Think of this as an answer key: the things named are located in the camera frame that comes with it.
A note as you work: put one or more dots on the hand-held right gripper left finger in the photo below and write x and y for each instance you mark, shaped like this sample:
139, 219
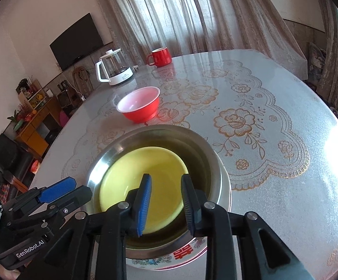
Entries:
144, 207

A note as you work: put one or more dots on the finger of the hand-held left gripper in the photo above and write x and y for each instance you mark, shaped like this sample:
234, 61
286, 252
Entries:
56, 191
72, 198

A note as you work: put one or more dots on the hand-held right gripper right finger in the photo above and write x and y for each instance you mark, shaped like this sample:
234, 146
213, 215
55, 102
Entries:
188, 207

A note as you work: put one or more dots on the yellow plastic bowl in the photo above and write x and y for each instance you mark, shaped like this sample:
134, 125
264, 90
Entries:
157, 169

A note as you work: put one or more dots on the white plate with red-blue rim print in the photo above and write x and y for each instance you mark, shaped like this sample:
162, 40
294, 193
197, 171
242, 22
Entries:
183, 253

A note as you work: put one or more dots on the stainless steel bowl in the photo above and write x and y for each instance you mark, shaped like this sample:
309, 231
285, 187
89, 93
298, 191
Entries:
204, 157

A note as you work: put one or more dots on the white and red trash bin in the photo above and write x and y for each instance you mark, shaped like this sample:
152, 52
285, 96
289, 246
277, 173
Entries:
36, 164

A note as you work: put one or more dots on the black sofa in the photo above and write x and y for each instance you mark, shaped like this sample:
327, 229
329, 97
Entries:
11, 157

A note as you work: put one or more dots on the orange wooden cabinet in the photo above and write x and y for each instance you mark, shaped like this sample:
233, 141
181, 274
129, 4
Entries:
34, 137

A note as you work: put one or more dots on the pink bag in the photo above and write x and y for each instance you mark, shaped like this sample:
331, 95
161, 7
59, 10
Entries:
64, 118

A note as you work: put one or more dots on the black speaker box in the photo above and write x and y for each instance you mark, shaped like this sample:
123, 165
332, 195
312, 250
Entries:
64, 97

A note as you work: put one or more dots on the red plastic bowl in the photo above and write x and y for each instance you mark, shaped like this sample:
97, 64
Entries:
141, 112

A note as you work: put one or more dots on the wooden shelf with ornaments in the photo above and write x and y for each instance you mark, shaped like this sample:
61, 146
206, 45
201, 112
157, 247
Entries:
32, 93

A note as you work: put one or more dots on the wooden chair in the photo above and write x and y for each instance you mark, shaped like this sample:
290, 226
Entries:
81, 78

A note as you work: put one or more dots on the white glass electric kettle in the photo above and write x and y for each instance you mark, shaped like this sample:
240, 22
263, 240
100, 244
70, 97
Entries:
119, 74

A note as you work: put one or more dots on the black flat television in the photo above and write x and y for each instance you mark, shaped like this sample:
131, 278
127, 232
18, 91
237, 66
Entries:
75, 42

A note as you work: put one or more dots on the red mug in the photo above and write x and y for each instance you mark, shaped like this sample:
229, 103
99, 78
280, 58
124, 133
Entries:
161, 57

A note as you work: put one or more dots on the printed cushion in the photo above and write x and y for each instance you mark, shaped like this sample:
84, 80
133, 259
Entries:
316, 61

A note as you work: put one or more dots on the wide beige lace curtain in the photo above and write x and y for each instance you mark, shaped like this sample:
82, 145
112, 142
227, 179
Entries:
186, 11

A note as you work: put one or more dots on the narrow beige lace curtain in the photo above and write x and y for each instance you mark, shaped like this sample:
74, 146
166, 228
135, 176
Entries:
335, 49

